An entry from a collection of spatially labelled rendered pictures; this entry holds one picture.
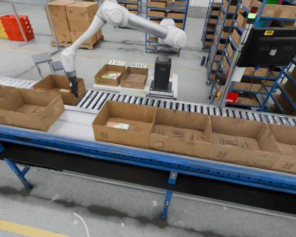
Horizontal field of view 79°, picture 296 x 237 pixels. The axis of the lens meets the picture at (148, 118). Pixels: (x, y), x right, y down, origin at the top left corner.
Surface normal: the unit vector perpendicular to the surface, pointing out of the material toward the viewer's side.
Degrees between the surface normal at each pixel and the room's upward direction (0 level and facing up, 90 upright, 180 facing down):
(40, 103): 89
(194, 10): 90
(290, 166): 91
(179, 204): 0
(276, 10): 91
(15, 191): 0
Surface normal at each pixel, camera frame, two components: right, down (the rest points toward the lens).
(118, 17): 0.29, 0.59
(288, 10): -0.17, 0.63
